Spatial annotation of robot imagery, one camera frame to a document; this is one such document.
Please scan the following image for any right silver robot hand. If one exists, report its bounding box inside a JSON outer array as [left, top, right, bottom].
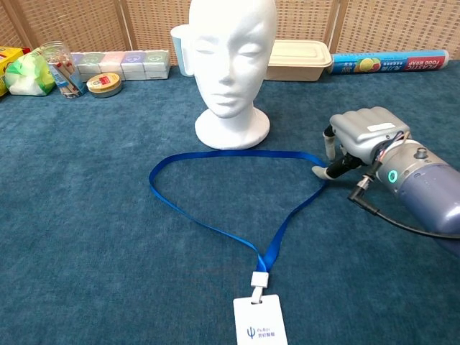
[[311, 106, 411, 180]]

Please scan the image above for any blue lanyard with white badge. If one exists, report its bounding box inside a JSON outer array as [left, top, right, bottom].
[[149, 149, 328, 345]]

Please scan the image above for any beige lunch box with lid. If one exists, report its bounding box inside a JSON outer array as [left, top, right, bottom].
[[265, 39, 334, 82]]

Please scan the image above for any white foam mannequin head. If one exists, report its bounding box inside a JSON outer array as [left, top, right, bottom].
[[186, 0, 277, 151]]

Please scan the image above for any pale blue measuring cup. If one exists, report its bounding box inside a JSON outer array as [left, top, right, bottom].
[[170, 24, 197, 78]]

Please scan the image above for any purple tissue pack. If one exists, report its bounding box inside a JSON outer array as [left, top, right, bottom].
[[121, 50, 148, 81]]

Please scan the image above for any pink tissue pack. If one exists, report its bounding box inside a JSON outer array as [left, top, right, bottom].
[[100, 51, 127, 82]]

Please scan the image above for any round tin red label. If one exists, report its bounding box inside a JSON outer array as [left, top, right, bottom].
[[86, 72, 123, 99]]

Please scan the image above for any clear jar with sticks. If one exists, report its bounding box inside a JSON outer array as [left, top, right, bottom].
[[39, 41, 88, 100]]

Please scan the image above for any teal blue table cloth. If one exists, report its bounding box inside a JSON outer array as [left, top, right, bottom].
[[0, 59, 460, 345]]

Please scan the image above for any wicker folding screen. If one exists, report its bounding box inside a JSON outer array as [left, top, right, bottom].
[[0, 0, 460, 68]]

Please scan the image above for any green white plastic bag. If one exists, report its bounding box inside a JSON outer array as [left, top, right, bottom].
[[4, 48, 57, 97]]

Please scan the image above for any yellow snack bag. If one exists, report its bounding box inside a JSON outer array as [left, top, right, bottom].
[[0, 45, 32, 98]]

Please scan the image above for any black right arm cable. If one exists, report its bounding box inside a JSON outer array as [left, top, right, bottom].
[[347, 174, 460, 241]]

